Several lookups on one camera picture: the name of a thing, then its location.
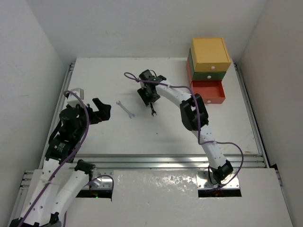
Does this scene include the silver combination wrench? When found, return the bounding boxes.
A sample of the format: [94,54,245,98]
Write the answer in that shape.
[150,103,157,117]

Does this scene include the silver open-end wrench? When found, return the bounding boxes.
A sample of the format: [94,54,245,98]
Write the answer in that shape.
[116,101,135,119]

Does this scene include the green drawer box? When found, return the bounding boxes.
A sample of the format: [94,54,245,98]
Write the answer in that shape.
[186,50,226,83]

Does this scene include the red drawer box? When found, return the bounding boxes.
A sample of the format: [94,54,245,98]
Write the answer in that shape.
[186,59,226,104]

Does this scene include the yellow drawer box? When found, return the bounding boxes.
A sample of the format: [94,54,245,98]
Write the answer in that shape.
[190,37,231,72]

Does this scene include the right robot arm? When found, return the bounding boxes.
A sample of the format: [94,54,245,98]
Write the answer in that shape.
[137,70,233,184]

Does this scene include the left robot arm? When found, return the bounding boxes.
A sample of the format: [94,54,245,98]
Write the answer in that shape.
[10,98,111,227]

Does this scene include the white front cover panel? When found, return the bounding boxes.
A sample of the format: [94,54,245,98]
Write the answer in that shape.
[66,168,292,227]

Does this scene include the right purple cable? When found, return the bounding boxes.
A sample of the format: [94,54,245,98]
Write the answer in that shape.
[124,72,244,190]

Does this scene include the purple cable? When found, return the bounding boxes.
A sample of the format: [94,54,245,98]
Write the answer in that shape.
[124,72,244,190]
[14,89,114,227]

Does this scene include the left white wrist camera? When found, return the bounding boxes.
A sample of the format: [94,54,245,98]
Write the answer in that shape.
[64,88,84,108]

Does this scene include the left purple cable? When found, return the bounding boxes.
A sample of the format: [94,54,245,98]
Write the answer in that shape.
[14,89,114,227]

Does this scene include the aluminium rail frame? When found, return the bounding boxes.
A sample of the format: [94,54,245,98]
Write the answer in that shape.
[18,61,284,197]

